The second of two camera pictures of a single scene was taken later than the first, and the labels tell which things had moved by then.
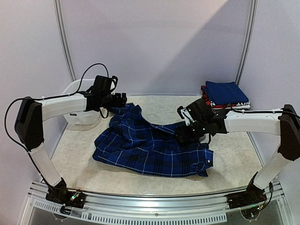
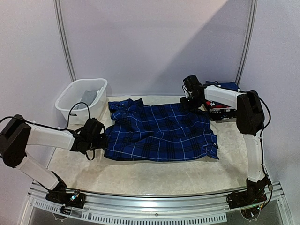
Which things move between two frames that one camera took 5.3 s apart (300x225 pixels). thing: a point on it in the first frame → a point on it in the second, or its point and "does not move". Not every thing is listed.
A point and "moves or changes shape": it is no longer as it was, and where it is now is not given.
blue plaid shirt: (148, 149) moves or changes shape
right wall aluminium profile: (249, 39) does not move
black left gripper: (123, 100) → (102, 141)
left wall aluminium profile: (62, 30) does not move
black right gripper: (183, 134) → (187, 101)
